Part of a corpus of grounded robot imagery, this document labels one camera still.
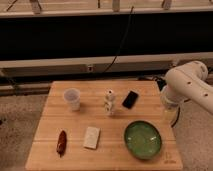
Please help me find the black hanging cable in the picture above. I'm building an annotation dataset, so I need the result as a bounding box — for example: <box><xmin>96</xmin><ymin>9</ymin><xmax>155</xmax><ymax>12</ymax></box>
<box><xmin>101</xmin><ymin>5</ymin><xmax>135</xmax><ymax>75</ymax></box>

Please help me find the green ceramic bowl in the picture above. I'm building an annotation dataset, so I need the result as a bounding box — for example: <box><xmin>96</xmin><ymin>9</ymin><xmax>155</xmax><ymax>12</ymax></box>
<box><xmin>124</xmin><ymin>120</ymin><xmax>162</xmax><ymax>160</ymax></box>

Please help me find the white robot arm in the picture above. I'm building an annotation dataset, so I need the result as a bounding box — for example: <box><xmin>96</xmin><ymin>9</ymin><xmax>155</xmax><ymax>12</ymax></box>
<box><xmin>160</xmin><ymin>61</ymin><xmax>213</xmax><ymax>126</ymax></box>

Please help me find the black smartphone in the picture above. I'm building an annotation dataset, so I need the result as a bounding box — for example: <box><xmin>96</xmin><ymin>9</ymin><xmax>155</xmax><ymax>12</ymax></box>
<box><xmin>122</xmin><ymin>91</ymin><xmax>138</xmax><ymax>109</ymax></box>

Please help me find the white rectangular sponge block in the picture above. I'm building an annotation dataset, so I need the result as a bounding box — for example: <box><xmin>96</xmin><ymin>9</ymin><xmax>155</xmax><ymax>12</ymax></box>
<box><xmin>83</xmin><ymin>127</ymin><xmax>100</xmax><ymax>149</ymax></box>

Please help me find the wooden cutting board table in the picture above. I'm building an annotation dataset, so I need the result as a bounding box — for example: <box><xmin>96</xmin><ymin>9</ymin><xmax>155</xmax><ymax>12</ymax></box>
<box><xmin>25</xmin><ymin>81</ymin><xmax>183</xmax><ymax>171</ymax></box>

